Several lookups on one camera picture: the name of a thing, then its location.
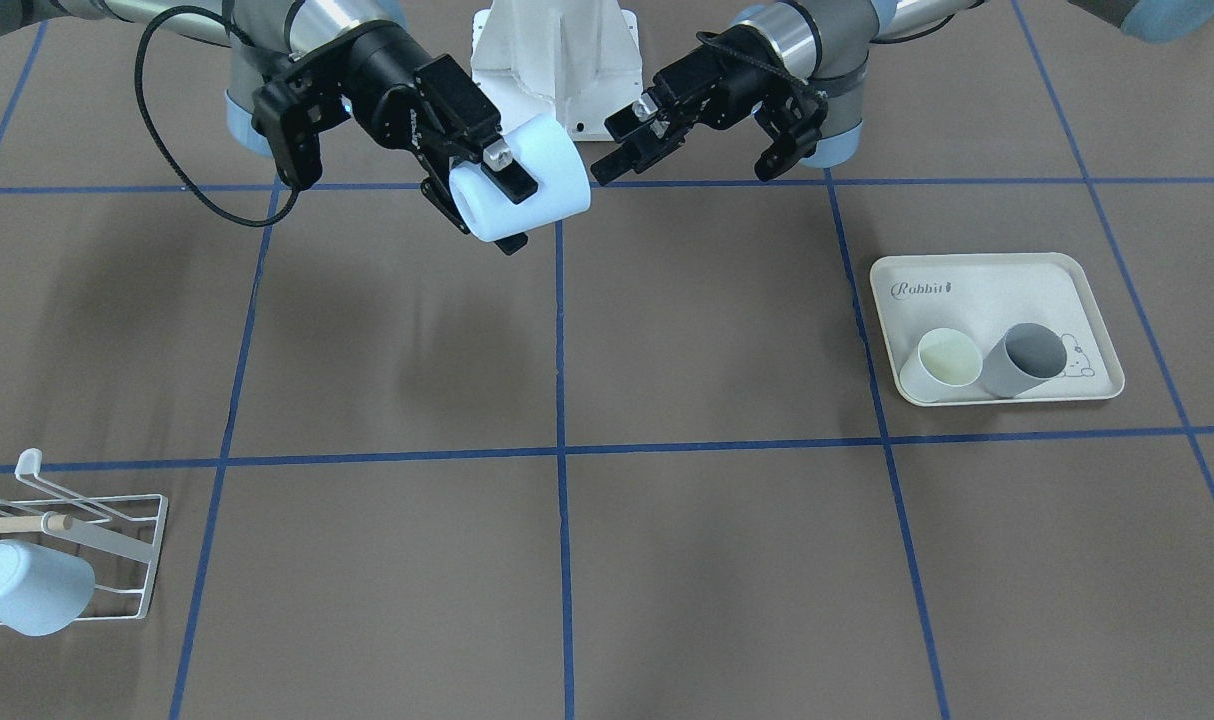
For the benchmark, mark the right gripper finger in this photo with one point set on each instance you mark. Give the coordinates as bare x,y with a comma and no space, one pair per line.
500,165
440,201

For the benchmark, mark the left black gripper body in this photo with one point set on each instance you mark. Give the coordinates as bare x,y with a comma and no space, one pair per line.
729,82

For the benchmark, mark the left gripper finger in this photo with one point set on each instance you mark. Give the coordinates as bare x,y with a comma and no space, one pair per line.
645,119
639,151

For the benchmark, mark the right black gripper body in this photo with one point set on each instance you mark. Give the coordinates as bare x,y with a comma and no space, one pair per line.
385,72

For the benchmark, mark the blue cup front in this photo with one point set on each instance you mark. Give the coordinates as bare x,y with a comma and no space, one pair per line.
546,181

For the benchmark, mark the blue cup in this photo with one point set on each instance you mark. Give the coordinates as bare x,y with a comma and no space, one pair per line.
546,181
42,590

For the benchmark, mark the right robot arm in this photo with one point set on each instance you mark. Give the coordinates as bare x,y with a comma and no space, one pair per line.
250,29

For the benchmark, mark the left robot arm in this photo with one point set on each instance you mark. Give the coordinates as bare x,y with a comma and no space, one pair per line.
929,92

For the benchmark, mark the cream plastic cup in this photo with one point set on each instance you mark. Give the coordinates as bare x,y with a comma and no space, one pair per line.
939,363

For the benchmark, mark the grey plastic cup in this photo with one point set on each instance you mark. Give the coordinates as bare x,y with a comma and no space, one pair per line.
1028,355

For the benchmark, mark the wooden rack dowel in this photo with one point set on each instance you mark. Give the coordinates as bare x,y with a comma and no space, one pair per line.
51,523

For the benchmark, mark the cream serving tray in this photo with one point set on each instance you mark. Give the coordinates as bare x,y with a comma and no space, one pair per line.
984,295

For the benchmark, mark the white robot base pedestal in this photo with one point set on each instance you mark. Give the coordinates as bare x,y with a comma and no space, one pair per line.
576,61

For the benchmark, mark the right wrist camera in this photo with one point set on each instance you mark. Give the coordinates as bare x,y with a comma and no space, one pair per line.
298,102

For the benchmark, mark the white wire cup rack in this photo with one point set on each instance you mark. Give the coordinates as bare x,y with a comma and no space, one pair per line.
122,536

